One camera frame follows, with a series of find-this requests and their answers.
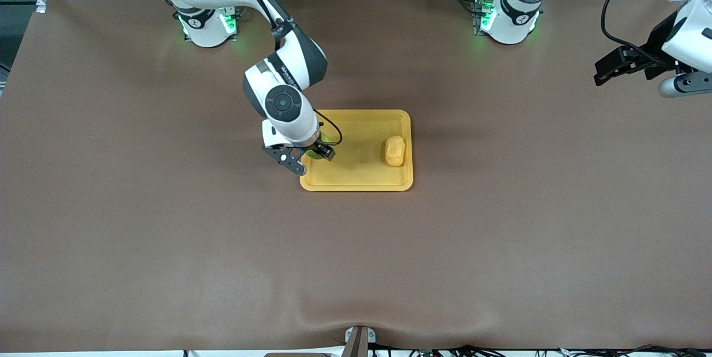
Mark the yellow toy potato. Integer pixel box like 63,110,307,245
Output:
384,135,406,168

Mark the yellow plastic tray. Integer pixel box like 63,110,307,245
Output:
300,109,414,192

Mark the brown table mat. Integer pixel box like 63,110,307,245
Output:
0,0,712,353

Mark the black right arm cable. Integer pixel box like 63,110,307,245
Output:
220,0,343,146

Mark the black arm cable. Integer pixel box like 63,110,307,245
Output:
601,0,668,63
220,0,343,146

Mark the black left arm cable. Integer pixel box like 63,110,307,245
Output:
601,0,668,63

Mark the metal camera mount clamp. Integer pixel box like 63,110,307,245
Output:
341,325,377,357

